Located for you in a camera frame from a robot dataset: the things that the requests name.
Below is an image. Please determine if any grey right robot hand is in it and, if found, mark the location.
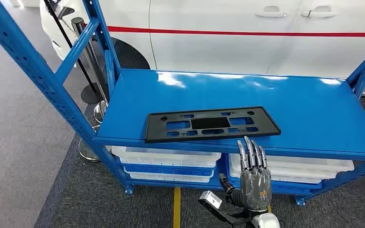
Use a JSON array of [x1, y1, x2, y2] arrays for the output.
[[219, 136, 273, 212]]

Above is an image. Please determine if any black plastic plate frame part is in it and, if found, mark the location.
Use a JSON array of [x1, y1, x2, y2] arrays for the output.
[[144, 106, 282, 144]]

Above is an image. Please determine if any blue steel shelf rack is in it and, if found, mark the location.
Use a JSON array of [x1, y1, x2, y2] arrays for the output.
[[0, 0, 365, 208]]

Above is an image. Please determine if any white plastic bin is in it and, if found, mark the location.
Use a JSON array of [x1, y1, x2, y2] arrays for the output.
[[111, 145, 222, 168], [124, 170, 215, 184], [230, 167, 339, 185], [228, 153, 355, 173]]

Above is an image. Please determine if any yellow floor tape outline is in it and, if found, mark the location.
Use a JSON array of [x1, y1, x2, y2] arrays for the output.
[[173, 187, 272, 228]]

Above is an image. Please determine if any white car red stripe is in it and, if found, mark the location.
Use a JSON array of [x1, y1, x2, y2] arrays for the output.
[[39, 0, 365, 96]]

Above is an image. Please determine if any thin black pole stand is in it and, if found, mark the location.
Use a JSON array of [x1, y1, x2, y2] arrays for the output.
[[43, 0, 103, 105]]

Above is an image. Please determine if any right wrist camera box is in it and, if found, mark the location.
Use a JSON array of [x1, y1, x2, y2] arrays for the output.
[[198, 190, 252, 227]]

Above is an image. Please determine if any white car door handle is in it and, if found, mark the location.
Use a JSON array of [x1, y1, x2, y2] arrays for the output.
[[301, 5, 338, 19], [255, 5, 289, 19]]

